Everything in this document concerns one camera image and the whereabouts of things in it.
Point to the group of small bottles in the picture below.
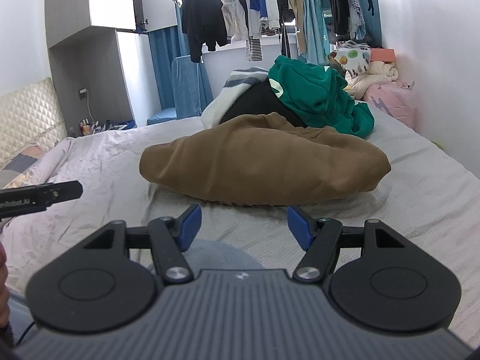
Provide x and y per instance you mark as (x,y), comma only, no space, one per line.
(85,127)

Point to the cream quilted headboard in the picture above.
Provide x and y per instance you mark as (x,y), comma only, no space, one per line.
(33,112)

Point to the black hanging garment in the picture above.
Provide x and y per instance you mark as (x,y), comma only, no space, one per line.
(339,3)

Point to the striped hanging garment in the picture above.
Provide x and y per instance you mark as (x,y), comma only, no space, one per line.
(254,48)

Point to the grey wardrobe cabinet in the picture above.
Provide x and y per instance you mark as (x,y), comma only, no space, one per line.
(93,75)

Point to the wall socket with charger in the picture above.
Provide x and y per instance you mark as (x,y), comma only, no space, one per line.
(82,93)

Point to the brown zip hoodie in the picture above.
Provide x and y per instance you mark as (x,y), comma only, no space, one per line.
(262,161)

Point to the blue covered chair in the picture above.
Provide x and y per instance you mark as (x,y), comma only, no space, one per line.
(187,86)

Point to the pink box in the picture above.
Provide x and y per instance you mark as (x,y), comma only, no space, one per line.
(382,55)

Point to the person's left forearm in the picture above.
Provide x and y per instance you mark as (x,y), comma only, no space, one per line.
(2,270)

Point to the items on bedside shelf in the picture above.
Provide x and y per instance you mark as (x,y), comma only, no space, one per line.
(120,125)

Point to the light blue sheer curtain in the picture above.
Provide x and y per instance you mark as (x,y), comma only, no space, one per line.
(315,26)

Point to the white and grey sweater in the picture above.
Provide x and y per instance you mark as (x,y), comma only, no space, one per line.
(225,97)

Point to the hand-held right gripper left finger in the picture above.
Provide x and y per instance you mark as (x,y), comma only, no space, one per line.
(189,228)

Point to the patchwork pillow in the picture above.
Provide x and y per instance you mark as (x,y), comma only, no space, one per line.
(18,165)

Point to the patterned hanging garment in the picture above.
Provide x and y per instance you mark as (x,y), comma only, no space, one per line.
(356,15)

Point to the green hoodie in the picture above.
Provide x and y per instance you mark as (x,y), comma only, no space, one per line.
(318,93)

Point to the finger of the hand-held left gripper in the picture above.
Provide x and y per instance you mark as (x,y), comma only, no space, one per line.
(65,192)

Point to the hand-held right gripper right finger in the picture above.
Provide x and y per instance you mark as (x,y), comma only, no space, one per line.
(300,228)

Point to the cream blanket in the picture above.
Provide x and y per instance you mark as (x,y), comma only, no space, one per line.
(378,73)

